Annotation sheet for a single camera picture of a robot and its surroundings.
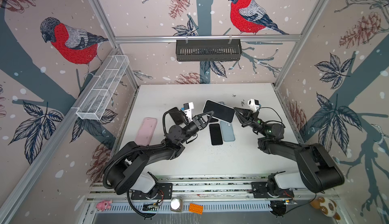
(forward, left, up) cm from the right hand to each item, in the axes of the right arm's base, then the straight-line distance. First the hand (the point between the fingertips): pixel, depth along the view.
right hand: (235, 111), depth 69 cm
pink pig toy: (-36, +60, -27) cm, 75 cm away
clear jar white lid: (-35, +26, -18) cm, 47 cm away
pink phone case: (+3, +52, -28) cm, 59 cm away
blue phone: (+3, +7, -29) cm, 30 cm away
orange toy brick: (-35, +18, -28) cm, 49 cm away
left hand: (-3, +9, +3) cm, 10 cm away
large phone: (+6, -1, -30) cm, 30 cm away
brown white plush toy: (-32, -42, -27) cm, 60 cm away
